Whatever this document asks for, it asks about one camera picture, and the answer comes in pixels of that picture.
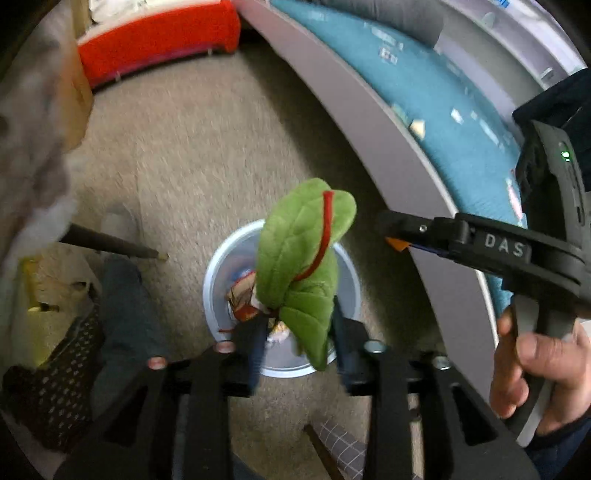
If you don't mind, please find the green leaf plush toy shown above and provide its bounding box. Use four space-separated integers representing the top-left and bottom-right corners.
256 178 356 371

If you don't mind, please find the orange bottle cap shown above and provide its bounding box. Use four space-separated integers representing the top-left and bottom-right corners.
386 237 411 252

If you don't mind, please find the light blue trash bin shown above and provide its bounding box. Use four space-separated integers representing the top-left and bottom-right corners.
202 220 362 379

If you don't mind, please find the person right hand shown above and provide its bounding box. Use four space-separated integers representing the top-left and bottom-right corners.
490 308 590 436

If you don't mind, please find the red snack bag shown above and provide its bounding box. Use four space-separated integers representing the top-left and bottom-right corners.
226 271 270 323

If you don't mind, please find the person leg in jeans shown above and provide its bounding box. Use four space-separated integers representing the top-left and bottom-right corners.
91 254 169 418

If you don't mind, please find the teal bed mattress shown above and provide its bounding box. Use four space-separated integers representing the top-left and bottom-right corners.
271 0 528 315

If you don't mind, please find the grey slipper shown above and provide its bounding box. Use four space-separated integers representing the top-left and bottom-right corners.
100 203 140 244

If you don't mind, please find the pink checkered tablecloth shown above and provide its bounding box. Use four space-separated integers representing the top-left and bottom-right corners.
1 1 75 273

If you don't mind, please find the grey folded quilt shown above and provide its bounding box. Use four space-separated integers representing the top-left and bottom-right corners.
314 0 445 48

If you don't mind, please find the large cardboard box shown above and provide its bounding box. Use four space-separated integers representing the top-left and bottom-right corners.
58 29 94 152

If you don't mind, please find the red bench with white top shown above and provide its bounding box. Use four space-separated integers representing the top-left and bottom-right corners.
78 1 240 89

